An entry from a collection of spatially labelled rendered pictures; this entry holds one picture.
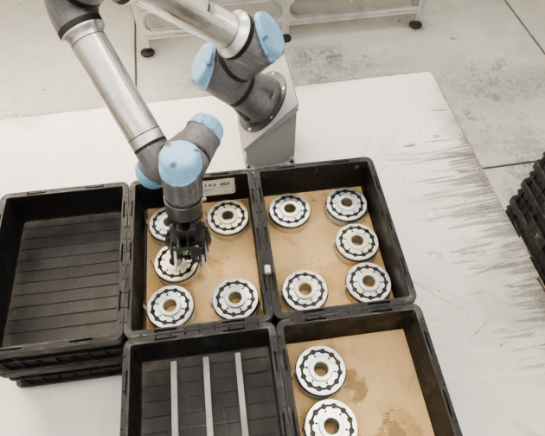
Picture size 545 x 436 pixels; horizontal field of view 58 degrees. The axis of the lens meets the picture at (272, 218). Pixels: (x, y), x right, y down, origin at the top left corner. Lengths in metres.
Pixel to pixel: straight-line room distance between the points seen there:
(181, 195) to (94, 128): 0.85
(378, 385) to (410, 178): 0.69
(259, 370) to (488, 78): 2.43
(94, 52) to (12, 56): 2.33
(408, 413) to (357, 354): 0.15
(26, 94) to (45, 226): 1.82
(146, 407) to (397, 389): 0.51
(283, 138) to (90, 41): 0.59
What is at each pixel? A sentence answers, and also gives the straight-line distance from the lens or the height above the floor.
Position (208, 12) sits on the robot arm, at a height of 1.23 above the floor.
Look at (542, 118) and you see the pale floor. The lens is 3.02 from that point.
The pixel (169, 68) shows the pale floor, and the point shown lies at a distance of 3.01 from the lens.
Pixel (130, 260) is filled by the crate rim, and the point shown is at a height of 0.93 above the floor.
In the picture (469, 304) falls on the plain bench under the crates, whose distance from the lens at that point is 1.36.
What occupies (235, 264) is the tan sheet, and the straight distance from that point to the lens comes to 1.17.
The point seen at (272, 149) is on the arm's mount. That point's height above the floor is 0.78.
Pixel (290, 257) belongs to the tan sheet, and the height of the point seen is 0.83.
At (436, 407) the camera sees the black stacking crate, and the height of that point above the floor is 0.88.
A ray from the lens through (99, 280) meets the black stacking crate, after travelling 1.22.
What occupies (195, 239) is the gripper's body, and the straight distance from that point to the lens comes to 1.01.
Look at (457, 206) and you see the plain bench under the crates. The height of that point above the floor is 0.70.
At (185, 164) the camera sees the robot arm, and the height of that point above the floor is 1.21.
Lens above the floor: 1.86
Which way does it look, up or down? 56 degrees down
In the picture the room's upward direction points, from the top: straight up
